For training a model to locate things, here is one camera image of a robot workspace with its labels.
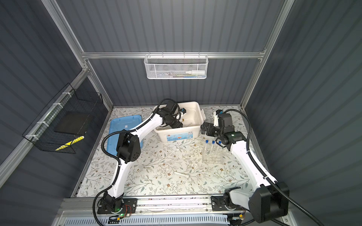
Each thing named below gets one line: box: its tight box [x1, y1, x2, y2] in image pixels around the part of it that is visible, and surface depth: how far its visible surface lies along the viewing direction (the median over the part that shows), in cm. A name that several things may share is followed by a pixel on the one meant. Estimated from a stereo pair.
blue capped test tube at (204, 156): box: [202, 139, 209, 162], surface depth 92 cm
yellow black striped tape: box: [55, 135, 85, 152], surface depth 68 cm
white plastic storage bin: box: [153, 101, 206, 143], surface depth 97 cm
